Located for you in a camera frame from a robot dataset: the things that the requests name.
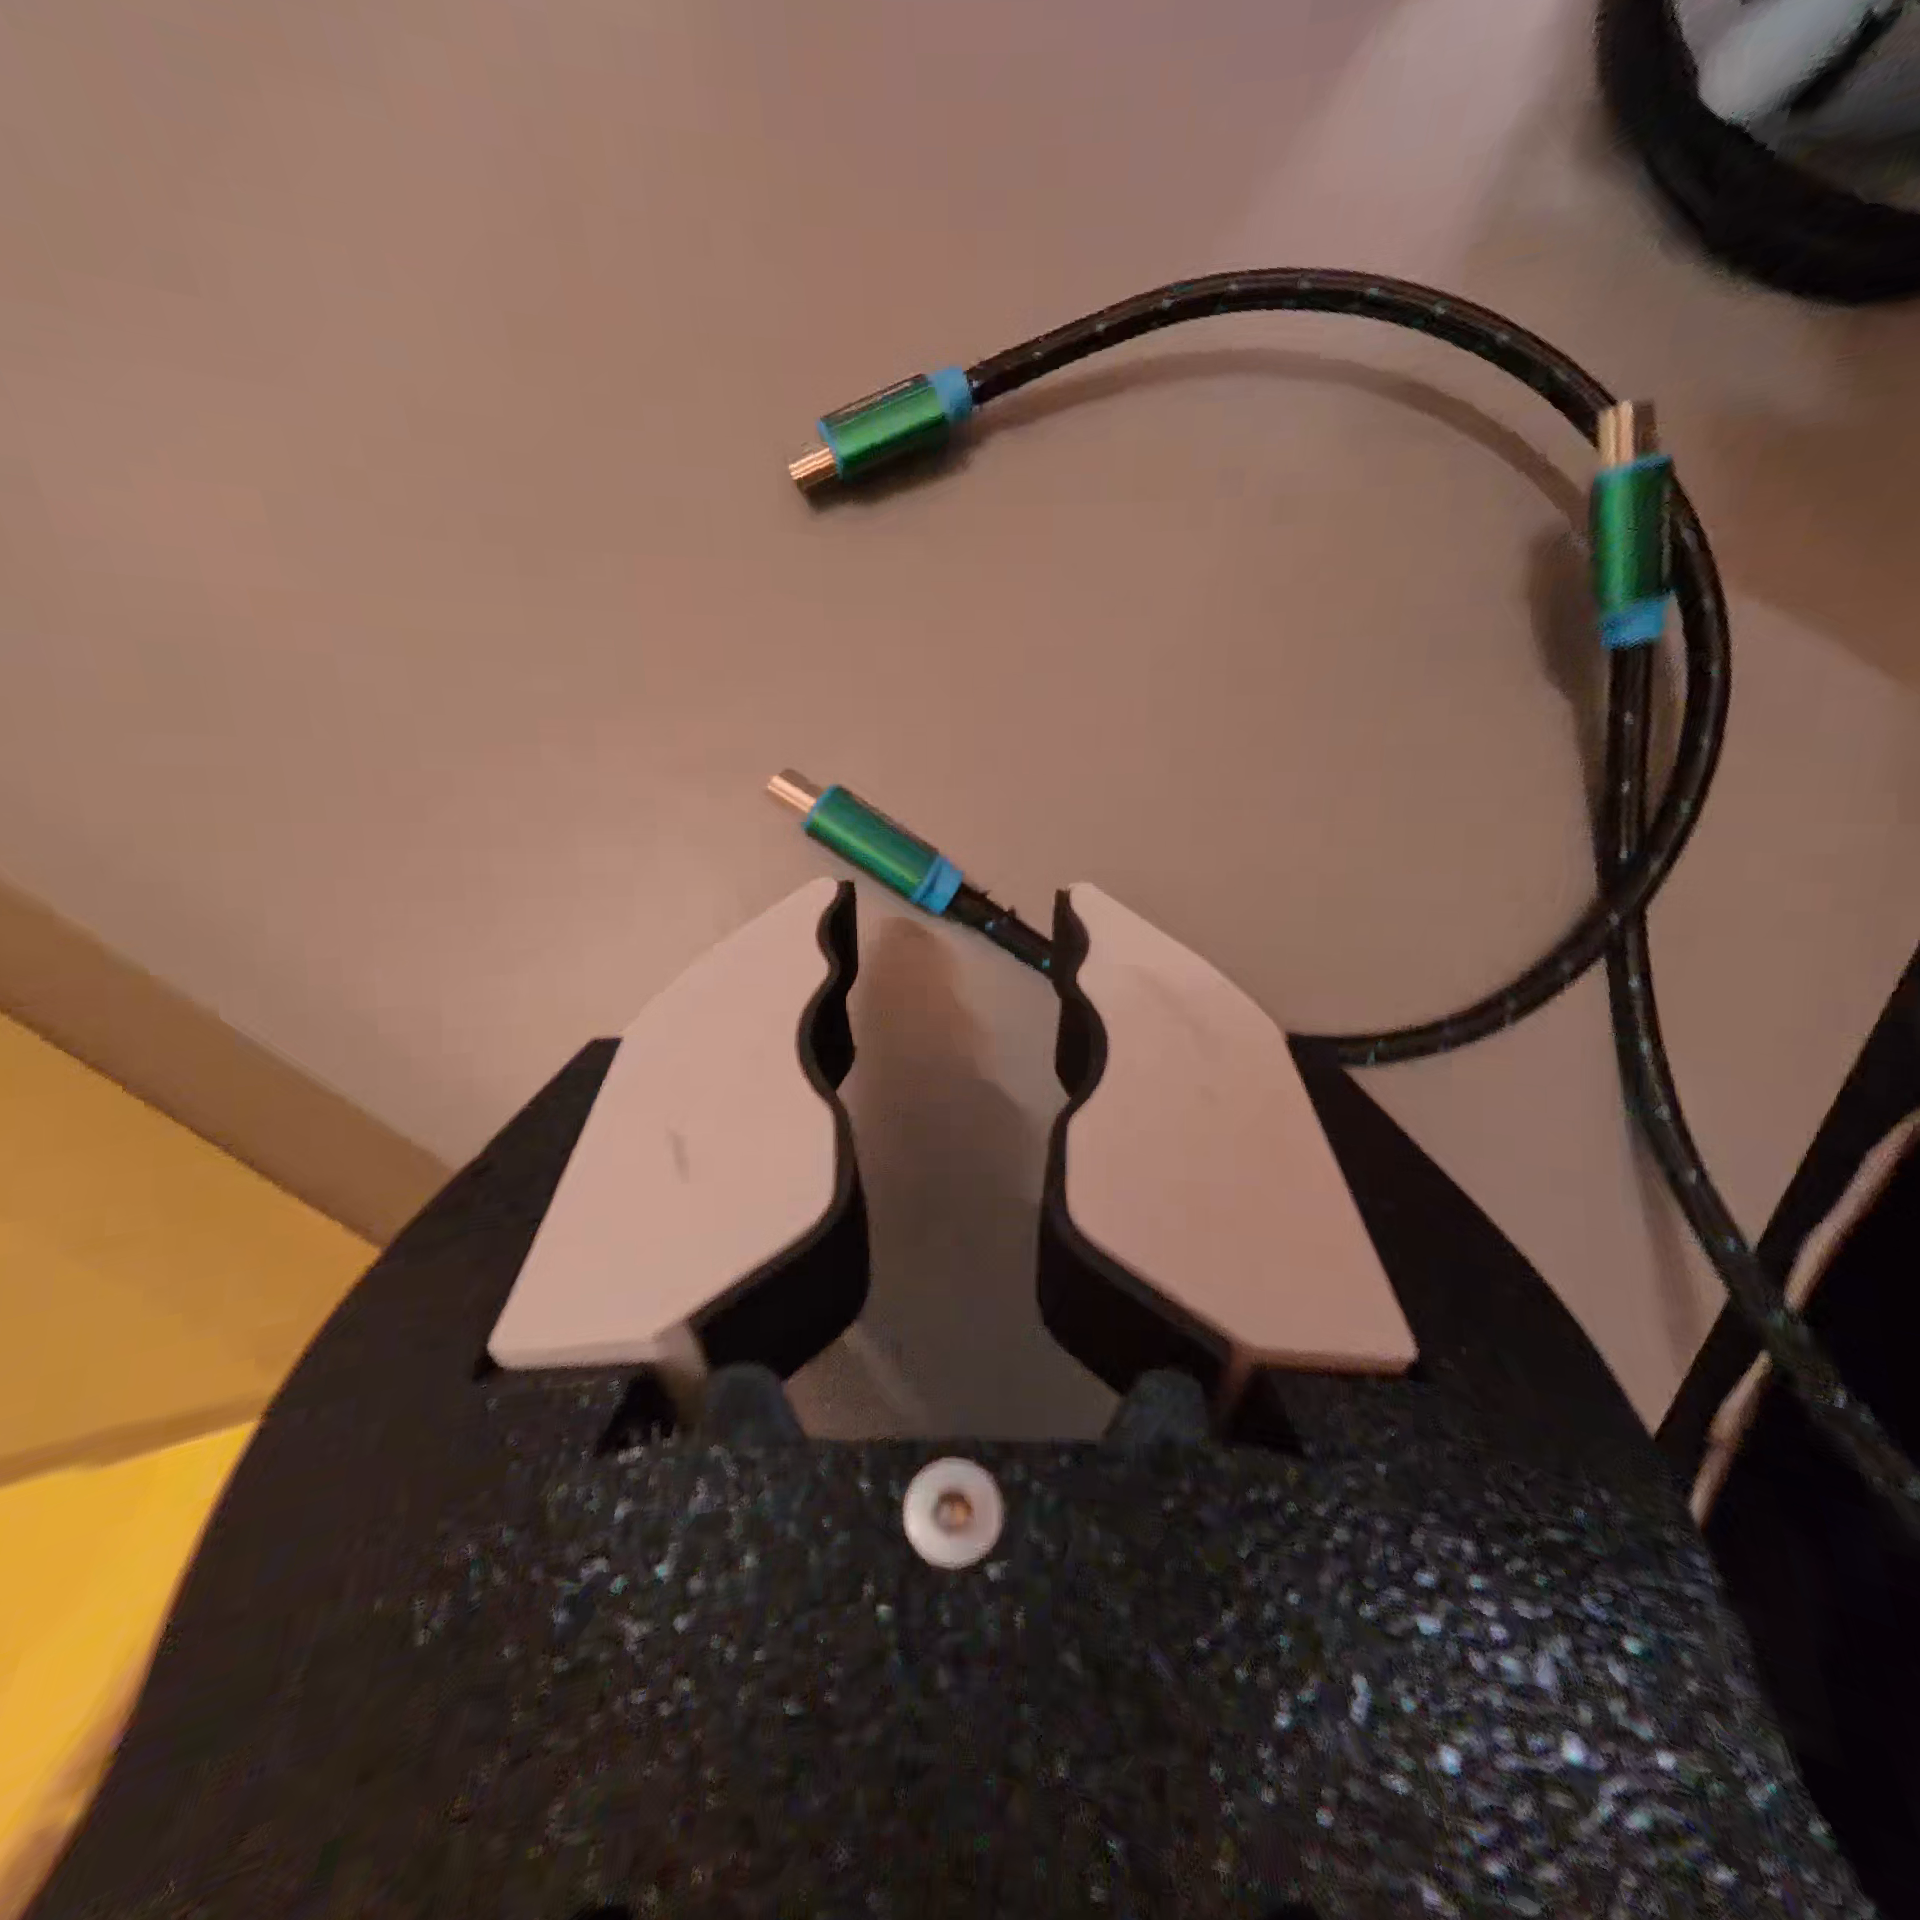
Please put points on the grey desk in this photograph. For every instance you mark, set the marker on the grey desk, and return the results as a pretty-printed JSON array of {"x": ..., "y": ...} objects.
[{"x": 450, "y": 450}]

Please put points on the yellow plastic bin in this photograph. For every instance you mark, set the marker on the yellow plastic bin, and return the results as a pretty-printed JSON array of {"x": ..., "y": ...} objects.
[{"x": 120, "y": 1275}]

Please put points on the person's torso black hoodie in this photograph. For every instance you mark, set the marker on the person's torso black hoodie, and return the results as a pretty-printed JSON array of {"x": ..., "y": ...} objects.
[{"x": 1845, "y": 1651}]

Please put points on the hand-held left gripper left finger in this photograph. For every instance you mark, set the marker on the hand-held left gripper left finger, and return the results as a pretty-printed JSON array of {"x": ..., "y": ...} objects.
[{"x": 675, "y": 1170}]

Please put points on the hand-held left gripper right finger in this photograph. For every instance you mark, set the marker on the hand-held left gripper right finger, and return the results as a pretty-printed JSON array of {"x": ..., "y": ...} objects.
[{"x": 1230, "y": 1184}]

